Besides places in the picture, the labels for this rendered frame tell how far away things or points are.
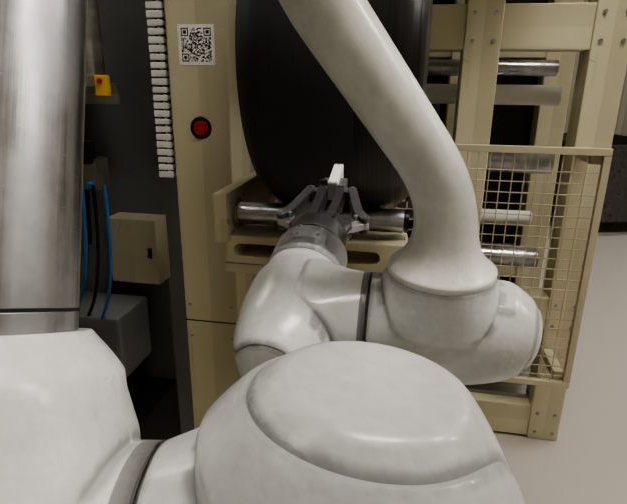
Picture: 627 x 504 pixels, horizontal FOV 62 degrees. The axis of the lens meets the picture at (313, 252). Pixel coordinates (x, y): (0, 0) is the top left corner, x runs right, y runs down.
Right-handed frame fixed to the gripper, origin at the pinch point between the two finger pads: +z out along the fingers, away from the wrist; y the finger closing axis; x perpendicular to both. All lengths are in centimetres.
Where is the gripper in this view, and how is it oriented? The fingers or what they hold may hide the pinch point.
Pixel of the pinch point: (335, 181)
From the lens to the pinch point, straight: 82.2
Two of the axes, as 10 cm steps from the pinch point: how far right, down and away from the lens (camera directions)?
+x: 0.3, 8.4, 5.4
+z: 1.8, -5.4, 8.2
